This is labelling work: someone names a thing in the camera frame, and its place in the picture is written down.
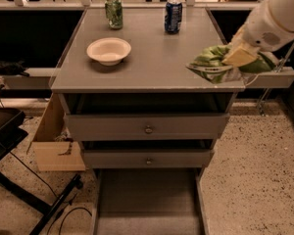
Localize blue soda can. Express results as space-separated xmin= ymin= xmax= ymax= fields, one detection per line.
xmin=165 ymin=0 xmax=182 ymax=34

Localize bottom grey drawer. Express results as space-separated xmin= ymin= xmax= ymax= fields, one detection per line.
xmin=89 ymin=168 xmax=208 ymax=235

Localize black stand base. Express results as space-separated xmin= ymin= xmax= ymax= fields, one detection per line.
xmin=0 ymin=110 xmax=90 ymax=235

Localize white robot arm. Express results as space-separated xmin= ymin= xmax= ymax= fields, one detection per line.
xmin=222 ymin=0 xmax=294 ymax=67

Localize white paper bowl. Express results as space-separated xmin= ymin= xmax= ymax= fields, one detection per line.
xmin=86 ymin=37 xmax=131 ymax=66

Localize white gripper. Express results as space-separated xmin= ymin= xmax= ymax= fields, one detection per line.
xmin=222 ymin=0 xmax=294 ymax=68

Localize middle grey drawer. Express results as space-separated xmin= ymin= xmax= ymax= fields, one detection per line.
xmin=83 ymin=140 xmax=214 ymax=168

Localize green jalapeno chip bag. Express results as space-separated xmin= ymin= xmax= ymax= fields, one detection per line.
xmin=186 ymin=45 xmax=277 ymax=85

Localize open cardboard box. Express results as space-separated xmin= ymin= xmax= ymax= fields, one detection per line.
xmin=31 ymin=94 xmax=86 ymax=171

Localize green soda can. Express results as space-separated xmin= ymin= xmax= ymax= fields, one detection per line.
xmin=105 ymin=0 xmax=123 ymax=29

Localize black floor cable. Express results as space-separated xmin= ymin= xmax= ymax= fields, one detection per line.
xmin=9 ymin=151 xmax=93 ymax=235

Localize grey drawer cabinet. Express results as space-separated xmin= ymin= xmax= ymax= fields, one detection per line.
xmin=50 ymin=7 xmax=246 ymax=235

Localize grey drawer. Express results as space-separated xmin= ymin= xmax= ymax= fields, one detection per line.
xmin=61 ymin=93 xmax=233 ymax=141
xmin=83 ymin=140 xmax=214 ymax=168
xmin=89 ymin=168 xmax=208 ymax=235

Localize top grey drawer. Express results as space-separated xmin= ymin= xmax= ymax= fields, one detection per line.
xmin=61 ymin=93 xmax=233 ymax=141

